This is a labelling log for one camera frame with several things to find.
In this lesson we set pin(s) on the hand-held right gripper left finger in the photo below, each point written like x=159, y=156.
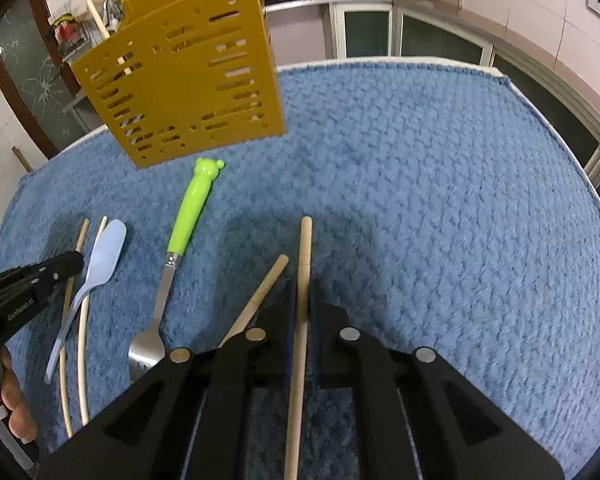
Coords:
x=280, y=320

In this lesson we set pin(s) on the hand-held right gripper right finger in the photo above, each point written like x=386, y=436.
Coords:
x=325, y=320

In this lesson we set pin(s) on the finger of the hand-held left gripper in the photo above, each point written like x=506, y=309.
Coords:
x=60, y=265

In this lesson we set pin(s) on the light blue plastic spoon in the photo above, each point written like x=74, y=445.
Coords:
x=110, y=245

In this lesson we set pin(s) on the yellow slotted utensil holder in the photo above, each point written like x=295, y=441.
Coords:
x=190, y=75

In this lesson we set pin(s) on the person's left hand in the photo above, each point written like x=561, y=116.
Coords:
x=17, y=410

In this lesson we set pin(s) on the wooden stick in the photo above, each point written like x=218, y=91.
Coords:
x=22, y=160

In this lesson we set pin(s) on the blue textured blanket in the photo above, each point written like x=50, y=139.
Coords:
x=430, y=210

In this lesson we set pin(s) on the brown frosted glass door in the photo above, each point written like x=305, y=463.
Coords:
x=25, y=75

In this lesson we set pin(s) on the kitchen counter cabinet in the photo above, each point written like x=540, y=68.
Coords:
x=430, y=35

